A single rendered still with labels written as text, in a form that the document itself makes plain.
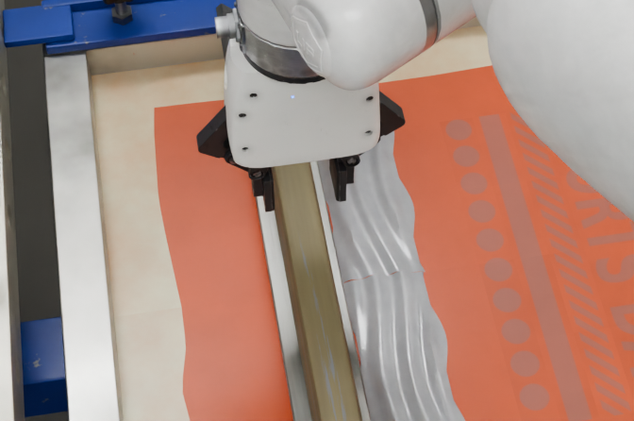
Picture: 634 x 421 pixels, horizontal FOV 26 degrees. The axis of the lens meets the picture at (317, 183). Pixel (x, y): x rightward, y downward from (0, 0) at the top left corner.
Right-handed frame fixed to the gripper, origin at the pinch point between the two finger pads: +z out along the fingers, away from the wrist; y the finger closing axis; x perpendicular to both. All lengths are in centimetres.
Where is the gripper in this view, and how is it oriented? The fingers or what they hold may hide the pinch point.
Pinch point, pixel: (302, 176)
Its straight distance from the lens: 98.6
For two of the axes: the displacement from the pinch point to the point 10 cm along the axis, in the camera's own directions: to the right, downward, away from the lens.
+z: 0.0, 5.8, 8.2
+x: -1.6, -8.1, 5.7
